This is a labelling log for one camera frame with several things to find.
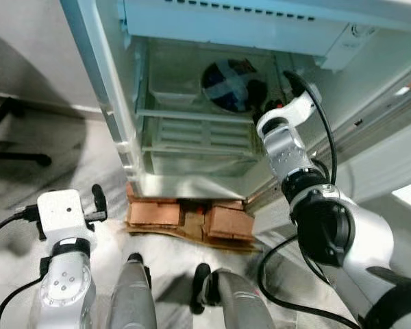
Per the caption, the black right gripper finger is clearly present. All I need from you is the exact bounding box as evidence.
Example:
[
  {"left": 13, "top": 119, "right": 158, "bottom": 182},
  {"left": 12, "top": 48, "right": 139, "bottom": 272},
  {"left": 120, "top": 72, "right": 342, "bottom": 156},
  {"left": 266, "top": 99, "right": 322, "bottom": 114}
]
[{"left": 247, "top": 79, "right": 269, "bottom": 110}]

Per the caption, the clear plastic fridge tray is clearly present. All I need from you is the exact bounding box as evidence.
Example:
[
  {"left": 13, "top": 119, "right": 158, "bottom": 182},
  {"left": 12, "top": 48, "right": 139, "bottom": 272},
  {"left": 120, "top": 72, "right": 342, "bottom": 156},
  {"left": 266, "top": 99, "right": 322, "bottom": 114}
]
[{"left": 147, "top": 62, "right": 207, "bottom": 108}]

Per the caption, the white fridge thermostat dial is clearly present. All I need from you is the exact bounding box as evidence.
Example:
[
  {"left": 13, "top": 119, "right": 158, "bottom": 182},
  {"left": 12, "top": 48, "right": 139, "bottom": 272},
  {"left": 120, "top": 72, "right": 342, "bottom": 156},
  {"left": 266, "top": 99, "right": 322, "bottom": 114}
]
[{"left": 349, "top": 24, "right": 371, "bottom": 42}]

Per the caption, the white fridge cabinet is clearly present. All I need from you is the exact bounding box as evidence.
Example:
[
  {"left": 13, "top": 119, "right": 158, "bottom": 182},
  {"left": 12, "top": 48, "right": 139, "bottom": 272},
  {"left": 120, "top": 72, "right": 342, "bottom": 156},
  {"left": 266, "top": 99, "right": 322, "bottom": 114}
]
[{"left": 60, "top": 0, "right": 411, "bottom": 201}]

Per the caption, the red brick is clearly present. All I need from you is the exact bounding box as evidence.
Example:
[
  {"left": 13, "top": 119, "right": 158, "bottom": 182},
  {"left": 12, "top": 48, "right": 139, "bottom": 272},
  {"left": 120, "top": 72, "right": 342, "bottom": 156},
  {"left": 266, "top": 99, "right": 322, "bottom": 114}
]
[
  {"left": 205, "top": 202, "right": 256, "bottom": 241},
  {"left": 127, "top": 199, "right": 183, "bottom": 228}
]

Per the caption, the white freezer compartment door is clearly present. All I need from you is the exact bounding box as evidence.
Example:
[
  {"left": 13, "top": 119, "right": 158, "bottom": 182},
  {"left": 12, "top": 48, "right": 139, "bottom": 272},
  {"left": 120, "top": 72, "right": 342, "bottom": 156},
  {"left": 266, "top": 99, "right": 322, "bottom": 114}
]
[{"left": 123, "top": 0, "right": 361, "bottom": 71}]

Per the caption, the grey left robot leg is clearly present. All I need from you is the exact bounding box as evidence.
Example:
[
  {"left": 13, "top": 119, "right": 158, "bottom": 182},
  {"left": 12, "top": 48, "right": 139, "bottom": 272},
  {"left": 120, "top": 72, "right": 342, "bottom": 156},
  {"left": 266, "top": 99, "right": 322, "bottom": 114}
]
[{"left": 108, "top": 252, "right": 158, "bottom": 329}]

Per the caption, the grey robot leg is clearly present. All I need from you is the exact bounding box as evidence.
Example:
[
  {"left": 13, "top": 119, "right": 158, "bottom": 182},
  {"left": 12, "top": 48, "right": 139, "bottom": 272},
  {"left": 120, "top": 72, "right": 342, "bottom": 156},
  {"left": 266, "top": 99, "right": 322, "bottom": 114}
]
[
  {"left": 192, "top": 264, "right": 275, "bottom": 329},
  {"left": 108, "top": 252, "right": 158, "bottom": 329}
]

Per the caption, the clear crisper drawer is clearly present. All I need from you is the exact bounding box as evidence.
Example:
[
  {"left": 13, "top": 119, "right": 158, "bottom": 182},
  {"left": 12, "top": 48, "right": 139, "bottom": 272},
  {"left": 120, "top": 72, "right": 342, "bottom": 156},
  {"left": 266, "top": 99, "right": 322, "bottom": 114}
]
[{"left": 145, "top": 149, "right": 264, "bottom": 180}]

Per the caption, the black office chair base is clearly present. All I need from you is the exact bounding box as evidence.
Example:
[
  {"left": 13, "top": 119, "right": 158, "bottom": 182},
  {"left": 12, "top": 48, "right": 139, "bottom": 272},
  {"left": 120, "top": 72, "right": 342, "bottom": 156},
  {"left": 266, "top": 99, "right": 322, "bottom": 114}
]
[{"left": 0, "top": 51, "right": 53, "bottom": 168}]

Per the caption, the grey right robot leg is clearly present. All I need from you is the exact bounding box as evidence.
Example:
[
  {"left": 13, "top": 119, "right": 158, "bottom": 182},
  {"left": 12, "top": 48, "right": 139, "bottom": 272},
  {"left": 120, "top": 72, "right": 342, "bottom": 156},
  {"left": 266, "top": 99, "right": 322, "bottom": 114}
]
[{"left": 192, "top": 264, "right": 275, "bottom": 329}]

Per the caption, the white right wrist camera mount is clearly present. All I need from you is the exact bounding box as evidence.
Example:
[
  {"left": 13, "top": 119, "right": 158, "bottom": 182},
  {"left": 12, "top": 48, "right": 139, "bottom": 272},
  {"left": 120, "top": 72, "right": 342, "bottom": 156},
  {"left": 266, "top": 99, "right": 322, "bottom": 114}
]
[{"left": 257, "top": 84, "right": 323, "bottom": 138}]

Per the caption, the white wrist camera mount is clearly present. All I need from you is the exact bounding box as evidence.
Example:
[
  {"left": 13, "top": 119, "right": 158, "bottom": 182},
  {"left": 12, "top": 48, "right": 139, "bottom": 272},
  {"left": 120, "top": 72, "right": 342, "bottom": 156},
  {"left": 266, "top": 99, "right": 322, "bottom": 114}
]
[
  {"left": 38, "top": 190, "right": 97, "bottom": 239},
  {"left": 257, "top": 84, "right": 323, "bottom": 138}
]

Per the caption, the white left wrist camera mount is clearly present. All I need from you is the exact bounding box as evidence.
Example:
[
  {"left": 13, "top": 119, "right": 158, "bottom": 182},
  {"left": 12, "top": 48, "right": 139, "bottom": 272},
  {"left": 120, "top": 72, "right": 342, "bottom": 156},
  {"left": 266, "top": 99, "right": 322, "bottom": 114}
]
[{"left": 38, "top": 190, "right": 97, "bottom": 239}]

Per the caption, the white wire fridge shelf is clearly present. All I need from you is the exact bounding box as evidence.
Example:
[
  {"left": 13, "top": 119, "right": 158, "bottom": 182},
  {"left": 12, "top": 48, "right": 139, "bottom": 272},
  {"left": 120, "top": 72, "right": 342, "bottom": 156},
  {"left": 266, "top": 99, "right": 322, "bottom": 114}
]
[{"left": 140, "top": 112, "right": 262, "bottom": 156}]

